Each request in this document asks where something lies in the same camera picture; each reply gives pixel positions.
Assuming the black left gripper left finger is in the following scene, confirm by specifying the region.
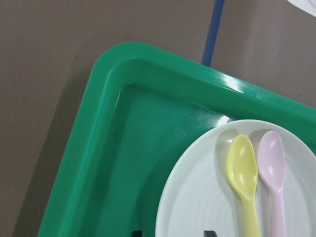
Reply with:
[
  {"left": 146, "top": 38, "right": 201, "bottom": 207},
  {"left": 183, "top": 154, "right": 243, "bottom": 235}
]
[{"left": 132, "top": 230, "right": 143, "bottom": 237}]

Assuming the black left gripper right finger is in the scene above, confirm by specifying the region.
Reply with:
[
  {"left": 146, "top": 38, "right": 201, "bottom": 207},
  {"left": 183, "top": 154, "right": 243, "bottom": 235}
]
[{"left": 204, "top": 230, "right": 217, "bottom": 237}]

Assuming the pink plastic spoon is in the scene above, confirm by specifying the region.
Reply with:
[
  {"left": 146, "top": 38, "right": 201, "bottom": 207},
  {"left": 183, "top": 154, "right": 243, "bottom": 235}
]
[{"left": 257, "top": 131, "right": 287, "bottom": 237}]

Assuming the white round plate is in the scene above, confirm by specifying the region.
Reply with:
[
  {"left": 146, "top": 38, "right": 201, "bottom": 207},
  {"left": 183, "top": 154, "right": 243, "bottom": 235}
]
[{"left": 155, "top": 119, "right": 316, "bottom": 237}]

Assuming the green plastic tray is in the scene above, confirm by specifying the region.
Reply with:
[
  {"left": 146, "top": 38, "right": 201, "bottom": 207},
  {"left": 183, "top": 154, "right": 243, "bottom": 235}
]
[{"left": 38, "top": 42, "right": 316, "bottom": 237}]

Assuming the yellow plastic spoon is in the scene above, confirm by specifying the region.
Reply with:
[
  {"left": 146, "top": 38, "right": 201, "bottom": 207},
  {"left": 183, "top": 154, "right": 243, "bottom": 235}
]
[{"left": 226, "top": 135, "right": 261, "bottom": 237}]

